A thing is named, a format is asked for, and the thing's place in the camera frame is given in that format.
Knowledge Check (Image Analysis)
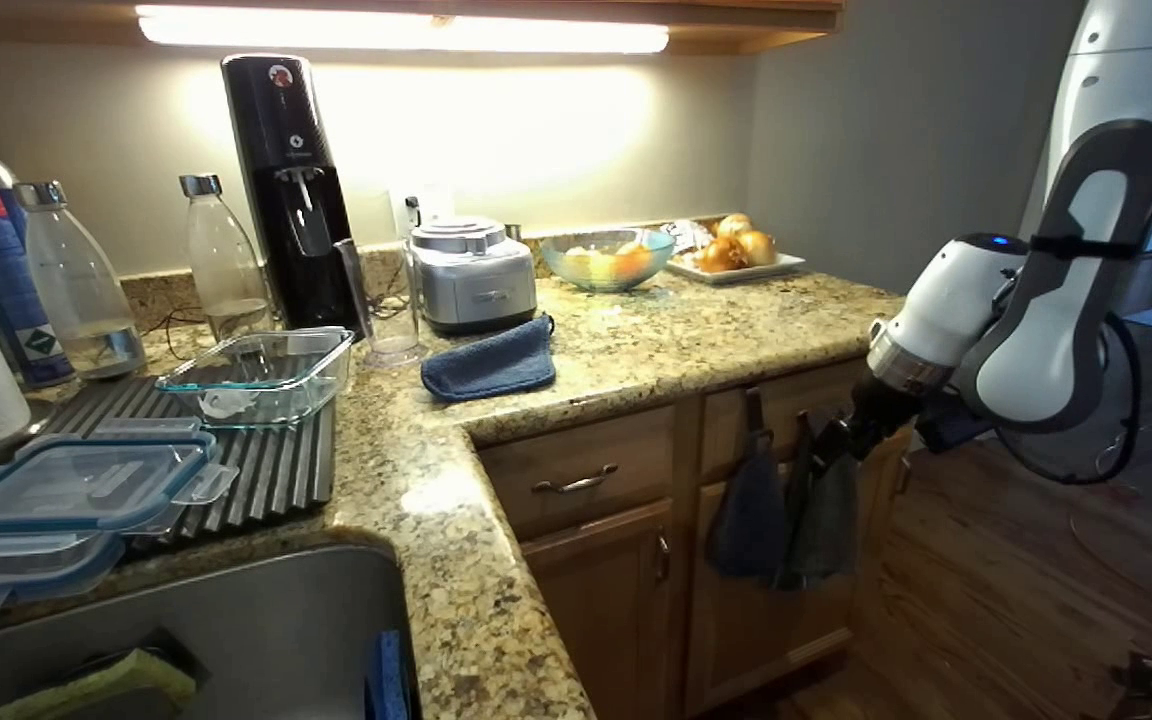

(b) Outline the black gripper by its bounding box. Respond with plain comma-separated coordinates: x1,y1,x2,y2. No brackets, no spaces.
840,377,930,461

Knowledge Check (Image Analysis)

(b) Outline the dark blue cloth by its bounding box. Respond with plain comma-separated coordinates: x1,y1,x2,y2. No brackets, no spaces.
704,390,795,589

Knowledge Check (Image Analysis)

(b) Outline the gray cloth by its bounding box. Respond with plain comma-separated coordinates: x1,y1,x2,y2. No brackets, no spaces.
781,411,867,598

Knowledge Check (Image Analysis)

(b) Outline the white square plate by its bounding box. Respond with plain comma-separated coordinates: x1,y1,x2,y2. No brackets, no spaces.
665,246,806,287

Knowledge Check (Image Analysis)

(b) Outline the wooden cabinet door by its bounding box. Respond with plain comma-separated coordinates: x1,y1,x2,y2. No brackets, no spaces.
679,438,927,716
518,495,686,720

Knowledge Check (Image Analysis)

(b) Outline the orange fruit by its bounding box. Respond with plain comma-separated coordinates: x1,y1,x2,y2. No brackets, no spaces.
613,237,659,287

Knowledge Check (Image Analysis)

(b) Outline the yellow fruit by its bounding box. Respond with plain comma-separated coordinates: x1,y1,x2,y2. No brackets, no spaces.
560,246,618,287

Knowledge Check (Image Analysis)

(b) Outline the glass fruit bowl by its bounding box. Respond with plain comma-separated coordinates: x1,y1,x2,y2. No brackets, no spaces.
541,224,679,296

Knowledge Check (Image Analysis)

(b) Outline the folded blue ribbed towel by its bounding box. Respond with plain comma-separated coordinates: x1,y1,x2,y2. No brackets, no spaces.
415,314,562,408

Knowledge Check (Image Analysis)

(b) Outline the blue sponge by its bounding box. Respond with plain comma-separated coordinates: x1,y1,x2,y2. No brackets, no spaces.
359,623,420,720

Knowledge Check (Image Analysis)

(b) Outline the under cabinet light strip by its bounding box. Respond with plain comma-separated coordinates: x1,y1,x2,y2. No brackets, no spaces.
130,0,671,62

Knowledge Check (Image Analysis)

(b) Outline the gray ribbed drying mat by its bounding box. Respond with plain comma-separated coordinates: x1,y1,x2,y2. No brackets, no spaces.
26,377,343,543

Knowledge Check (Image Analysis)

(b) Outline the glass baking dish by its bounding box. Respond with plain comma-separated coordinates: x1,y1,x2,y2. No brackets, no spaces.
156,323,359,431

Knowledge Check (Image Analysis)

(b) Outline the black coffee maker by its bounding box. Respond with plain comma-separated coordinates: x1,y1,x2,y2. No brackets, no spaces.
220,54,375,339

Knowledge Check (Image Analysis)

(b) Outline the stainless steel sink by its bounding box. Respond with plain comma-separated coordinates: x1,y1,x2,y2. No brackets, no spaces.
0,538,424,720

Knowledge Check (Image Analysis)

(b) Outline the clear lid blue rim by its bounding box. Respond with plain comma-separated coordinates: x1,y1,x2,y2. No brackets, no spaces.
0,520,138,646
0,425,245,541

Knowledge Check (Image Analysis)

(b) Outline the green sponge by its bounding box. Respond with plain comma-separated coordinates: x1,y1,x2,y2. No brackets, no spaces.
0,646,203,720

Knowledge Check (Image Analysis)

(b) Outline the blue bottle red label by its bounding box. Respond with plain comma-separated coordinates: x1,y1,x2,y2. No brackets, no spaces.
0,117,76,393

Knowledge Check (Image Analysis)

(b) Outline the metal drawer handle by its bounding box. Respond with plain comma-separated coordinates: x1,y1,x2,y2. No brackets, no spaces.
527,461,624,500

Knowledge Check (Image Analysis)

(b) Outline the white wall outlet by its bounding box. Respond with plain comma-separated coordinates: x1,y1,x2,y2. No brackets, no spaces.
387,184,433,247

